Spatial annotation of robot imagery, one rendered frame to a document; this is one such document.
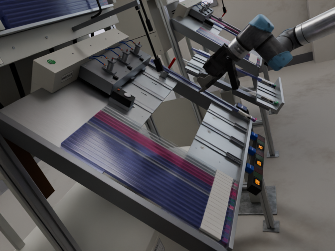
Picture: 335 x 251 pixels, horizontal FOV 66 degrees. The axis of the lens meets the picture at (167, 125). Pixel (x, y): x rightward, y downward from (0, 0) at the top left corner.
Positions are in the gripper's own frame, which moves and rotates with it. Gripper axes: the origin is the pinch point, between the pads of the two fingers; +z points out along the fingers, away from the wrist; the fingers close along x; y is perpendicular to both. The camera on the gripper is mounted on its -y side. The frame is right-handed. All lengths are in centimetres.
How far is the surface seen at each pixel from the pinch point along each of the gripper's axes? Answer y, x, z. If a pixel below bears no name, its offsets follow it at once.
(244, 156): -25.8, 19.9, -1.7
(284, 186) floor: -91, -46, 32
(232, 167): -23.6, 26.5, 1.1
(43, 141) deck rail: 26, 59, 13
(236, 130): -22.1, 2.9, 1.5
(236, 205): -26, 44, -2
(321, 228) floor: -100, -12, 17
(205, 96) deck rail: -4.0, -8.1, 5.5
